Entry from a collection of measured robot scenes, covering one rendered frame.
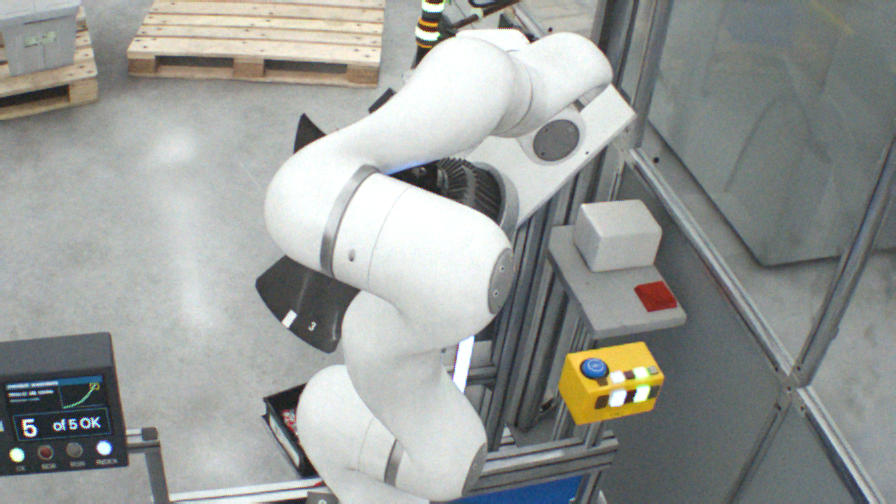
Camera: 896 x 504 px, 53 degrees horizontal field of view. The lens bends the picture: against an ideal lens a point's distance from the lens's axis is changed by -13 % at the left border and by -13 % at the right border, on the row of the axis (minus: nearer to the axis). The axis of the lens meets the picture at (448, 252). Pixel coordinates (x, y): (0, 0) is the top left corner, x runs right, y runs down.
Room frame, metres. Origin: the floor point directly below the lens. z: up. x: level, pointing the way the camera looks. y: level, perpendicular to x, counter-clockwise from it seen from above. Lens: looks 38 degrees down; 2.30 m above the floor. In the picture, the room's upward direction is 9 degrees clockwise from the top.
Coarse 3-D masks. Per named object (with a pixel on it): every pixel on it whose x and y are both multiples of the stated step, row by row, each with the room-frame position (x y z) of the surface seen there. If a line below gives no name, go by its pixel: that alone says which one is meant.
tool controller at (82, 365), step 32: (0, 352) 0.92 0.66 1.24; (32, 352) 0.94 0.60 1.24; (64, 352) 0.95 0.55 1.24; (96, 352) 0.96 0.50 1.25; (0, 384) 0.86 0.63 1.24; (32, 384) 0.88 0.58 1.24; (64, 384) 0.89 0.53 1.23; (96, 384) 0.91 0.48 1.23; (0, 416) 0.84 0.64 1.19; (64, 416) 0.88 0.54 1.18; (96, 416) 0.90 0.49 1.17; (0, 448) 0.82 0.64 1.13; (32, 448) 0.84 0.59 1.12; (64, 448) 0.86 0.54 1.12
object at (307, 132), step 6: (300, 120) 1.85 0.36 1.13; (306, 120) 1.83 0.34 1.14; (300, 126) 1.84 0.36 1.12; (306, 126) 1.82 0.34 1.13; (312, 126) 1.80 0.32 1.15; (300, 132) 1.83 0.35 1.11; (306, 132) 1.81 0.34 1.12; (312, 132) 1.79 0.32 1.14; (318, 132) 1.78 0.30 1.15; (300, 138) 1.82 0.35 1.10; (306, 138) 1.81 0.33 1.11; (312, 138) 1.79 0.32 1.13; (318, 138) 1.77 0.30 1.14; (294, 144) 1.83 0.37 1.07; (300, 144) 1.82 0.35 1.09; (306, 144) 1.80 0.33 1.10; (294, 150) 1.83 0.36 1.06
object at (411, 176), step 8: (408, 168) 1.57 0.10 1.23; (416, 168) 1.59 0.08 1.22; (424, 168) 1.64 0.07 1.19; (432, 168) 1.63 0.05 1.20; (440, 168) 1.64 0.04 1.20; (392, 176) 1.54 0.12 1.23; (400, 176) 1.55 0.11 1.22; (408, 176) 1.56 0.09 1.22; (416, 176) 1.58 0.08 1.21; (424, 176) 1.61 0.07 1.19; (432, 176) 1.61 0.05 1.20; (440, 176) 1.61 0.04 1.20; (416, 184) 1.58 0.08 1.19; (424, 184) 1.60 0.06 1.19; (432, 184) 1.59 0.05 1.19; (440, 184) 1.60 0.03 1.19; (432, 192) 1.57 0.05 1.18
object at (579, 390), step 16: (576, 352) 1.32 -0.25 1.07; (592, 352) 1.32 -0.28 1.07; (608, 352) 1.33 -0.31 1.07; (624, 352) 1.34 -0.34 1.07; (640, 352) 1.34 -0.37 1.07; (576, 368) 1.28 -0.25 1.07; (608, 368) 1.29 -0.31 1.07; (624, 368) 1.29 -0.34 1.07; (560, 384) 1.30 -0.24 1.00; (576, 384) 1.26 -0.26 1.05; (592, 384) 1.24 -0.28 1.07; (608, 384) 1.25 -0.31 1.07; (624, 384) 1.25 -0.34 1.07; (640, 384) 1.26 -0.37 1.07; (656, 384) 1.28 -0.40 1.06; (576, 400) 1.24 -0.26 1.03; (592, 400) 1.23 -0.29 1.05; (608, 400) 1.24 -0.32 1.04; (576, 416) 1.23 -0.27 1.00; (592, 416) 1.23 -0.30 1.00; (608, 416) 1.25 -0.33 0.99
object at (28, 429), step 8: (16, 416) 0.85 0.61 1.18; (24, 416) 0.85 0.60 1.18; (32, 416) 0.86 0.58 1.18; (40, 416) 0.86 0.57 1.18; (16, 424) 0.84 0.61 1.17; (24, 424) 0.85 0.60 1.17; (32, 424) 0.85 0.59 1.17; (40, 424) 0.86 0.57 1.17; (16, 432) 0.84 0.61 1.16; (24, 432) 0.84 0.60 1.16; (32, 432) 0.85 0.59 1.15; (40, 432) 0.85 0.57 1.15; (24, 440) 0.84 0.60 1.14; (32, 440) 0.84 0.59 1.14
